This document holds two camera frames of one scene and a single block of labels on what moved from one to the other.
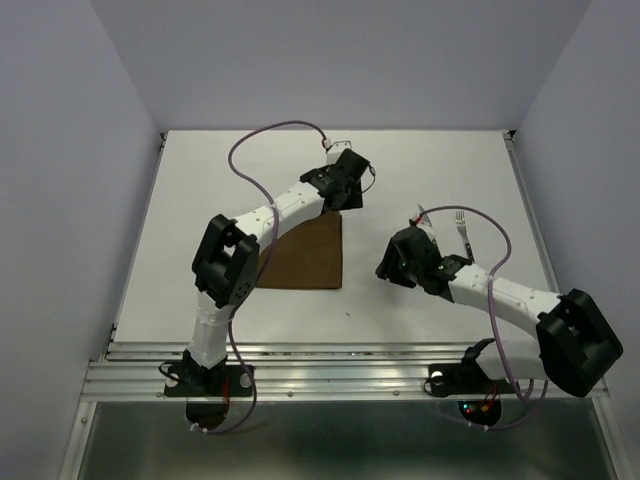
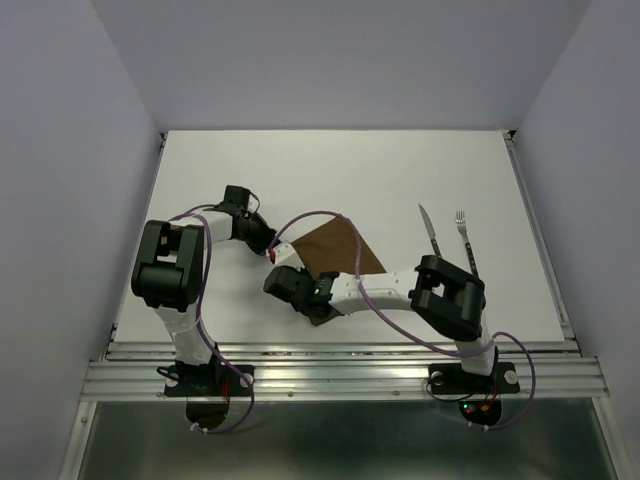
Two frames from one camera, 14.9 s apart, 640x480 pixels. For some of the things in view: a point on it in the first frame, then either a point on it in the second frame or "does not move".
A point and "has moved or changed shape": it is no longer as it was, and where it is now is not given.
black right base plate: [465, 380] does not move
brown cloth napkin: [308, 256] has moved or changed shape
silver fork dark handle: [460, 223] does not move
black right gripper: [386, 266] → [297, 272]
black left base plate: [226, 380] does not move
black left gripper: [354, 200] → [267, 235]
